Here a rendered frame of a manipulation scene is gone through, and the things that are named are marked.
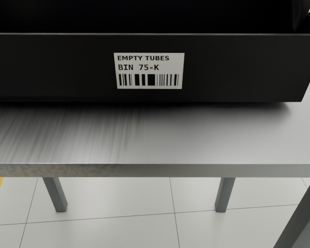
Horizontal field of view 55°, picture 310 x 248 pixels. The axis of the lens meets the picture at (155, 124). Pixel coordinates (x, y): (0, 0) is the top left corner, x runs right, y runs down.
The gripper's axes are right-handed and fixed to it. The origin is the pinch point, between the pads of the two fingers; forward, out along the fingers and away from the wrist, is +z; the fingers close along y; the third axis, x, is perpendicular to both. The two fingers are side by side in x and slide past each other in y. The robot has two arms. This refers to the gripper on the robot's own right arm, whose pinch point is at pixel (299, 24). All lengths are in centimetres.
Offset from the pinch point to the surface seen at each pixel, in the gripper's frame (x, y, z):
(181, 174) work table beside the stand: 19.7, 19.1, 12.0
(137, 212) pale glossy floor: -20, 31, 90
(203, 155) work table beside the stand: 18.2, 16.1, 9.7
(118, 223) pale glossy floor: -15, 38, 90
